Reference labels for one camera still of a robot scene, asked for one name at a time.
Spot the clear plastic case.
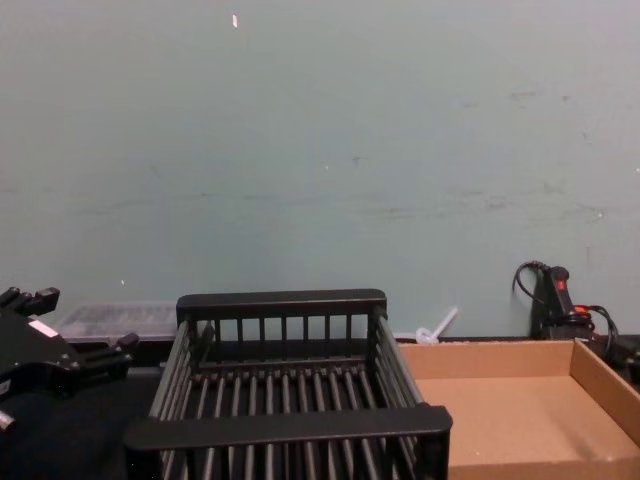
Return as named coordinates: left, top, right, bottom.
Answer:
left=51, top=301, right=180, bottom=345

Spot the black corded tool red switch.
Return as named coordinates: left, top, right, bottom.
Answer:
left=512, top=260, right=622, bottom=343

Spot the white three-armed plastic piece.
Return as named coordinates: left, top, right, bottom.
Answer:
left=393, top=305, right=460, bottom=347

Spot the shallow brown cardboard tray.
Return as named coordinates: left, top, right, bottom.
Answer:
left=397, top=338, right=640, bottom=480

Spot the black rack with steel bars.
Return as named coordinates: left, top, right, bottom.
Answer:
left=123, top=288, right=454, bottom=480

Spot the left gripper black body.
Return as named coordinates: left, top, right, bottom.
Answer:
left=0, top=304, right=84, bottom=401

